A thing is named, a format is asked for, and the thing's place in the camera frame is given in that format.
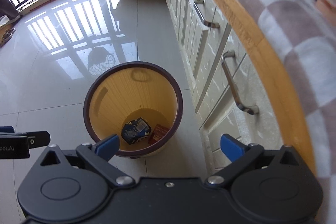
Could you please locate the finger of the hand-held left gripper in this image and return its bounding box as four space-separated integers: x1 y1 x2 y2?
26 131 51 149

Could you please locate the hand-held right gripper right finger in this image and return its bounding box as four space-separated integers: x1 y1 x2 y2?
205 134 307 187

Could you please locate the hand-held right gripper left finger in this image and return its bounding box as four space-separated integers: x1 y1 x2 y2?
33 134 134 186

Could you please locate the yellow bin with purple rim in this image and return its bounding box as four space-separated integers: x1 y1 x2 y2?
83 62 184 159

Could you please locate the crumpled blue snack packet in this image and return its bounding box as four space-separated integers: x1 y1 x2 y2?
121 117 153 145

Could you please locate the small red box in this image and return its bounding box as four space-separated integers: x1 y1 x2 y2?
148 124 170 145

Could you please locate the white drawer cabinet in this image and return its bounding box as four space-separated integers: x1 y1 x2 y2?
160 0 285 177

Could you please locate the pair of slippers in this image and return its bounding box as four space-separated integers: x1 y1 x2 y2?
0 27 17 48

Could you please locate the brown curtain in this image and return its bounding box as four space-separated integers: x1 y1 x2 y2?
0 0 21 22

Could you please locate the brown white checkered blanket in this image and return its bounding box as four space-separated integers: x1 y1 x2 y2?
182 0 336 180

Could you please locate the metal drawer handle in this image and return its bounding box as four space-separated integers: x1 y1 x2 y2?
193 0 220 29
221 50 260 115

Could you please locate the wooden bed frame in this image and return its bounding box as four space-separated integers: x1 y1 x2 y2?
168 0 319 178

